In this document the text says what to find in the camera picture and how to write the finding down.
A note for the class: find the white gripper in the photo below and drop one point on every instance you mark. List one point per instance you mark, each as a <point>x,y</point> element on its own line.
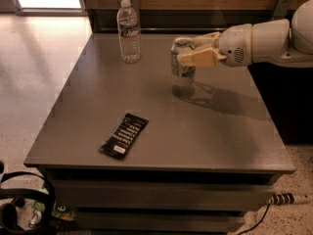
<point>234,45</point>

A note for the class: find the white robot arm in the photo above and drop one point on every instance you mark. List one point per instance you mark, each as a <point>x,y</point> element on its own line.
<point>284,43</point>

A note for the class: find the black rxbar chocolate bar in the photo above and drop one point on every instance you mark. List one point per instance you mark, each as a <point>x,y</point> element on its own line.
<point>124,136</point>

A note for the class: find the clear plastic water bottle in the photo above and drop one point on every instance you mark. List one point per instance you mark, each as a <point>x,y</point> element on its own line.
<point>128,33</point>

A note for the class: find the lower grey drawer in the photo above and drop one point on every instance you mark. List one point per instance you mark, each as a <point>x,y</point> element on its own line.
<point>158,222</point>

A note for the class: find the grey drawer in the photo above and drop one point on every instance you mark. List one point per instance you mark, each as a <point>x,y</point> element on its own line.
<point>158,222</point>
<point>161,195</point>

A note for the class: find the upper grey drawer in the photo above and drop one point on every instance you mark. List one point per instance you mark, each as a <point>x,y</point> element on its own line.
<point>161,195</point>

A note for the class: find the green snack bag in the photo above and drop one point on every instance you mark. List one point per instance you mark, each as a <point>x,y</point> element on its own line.
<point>60,212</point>

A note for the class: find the black headphones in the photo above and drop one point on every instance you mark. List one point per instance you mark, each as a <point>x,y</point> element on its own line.
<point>9,215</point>

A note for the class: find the right metal wall bracket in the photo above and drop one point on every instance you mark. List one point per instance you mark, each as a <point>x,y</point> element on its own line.
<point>280,9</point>

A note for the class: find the striped black white handle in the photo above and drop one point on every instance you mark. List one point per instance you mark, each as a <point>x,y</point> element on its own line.
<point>290,199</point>

